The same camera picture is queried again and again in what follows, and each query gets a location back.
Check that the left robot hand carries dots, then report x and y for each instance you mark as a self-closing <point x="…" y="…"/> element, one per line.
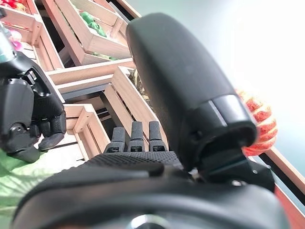
<point x="19" y="105"/>

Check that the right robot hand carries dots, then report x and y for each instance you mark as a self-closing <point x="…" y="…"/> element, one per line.
<point x="181" y="83"/>

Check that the green white napa cabbage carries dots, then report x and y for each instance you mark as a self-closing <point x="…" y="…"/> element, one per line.
<point x="14" y="176"/>

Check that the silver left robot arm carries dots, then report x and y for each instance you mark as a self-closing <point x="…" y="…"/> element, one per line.
<point x="4" y="45"/>

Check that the green striped pumpkin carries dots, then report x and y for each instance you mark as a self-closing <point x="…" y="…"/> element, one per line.
<point x="140" y="83"/>

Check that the purple white turnip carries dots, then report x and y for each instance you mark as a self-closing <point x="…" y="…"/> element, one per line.
<point x="17" y="45"/>
<point x="15" y="35"/>

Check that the orange striped pumpkin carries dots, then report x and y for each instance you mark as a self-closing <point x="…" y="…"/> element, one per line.
<point x="264" y="128"/>

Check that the green bell pepper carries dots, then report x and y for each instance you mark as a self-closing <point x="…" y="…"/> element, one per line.
<point x="87" y="16"/>
<point x="97" y="27"/>

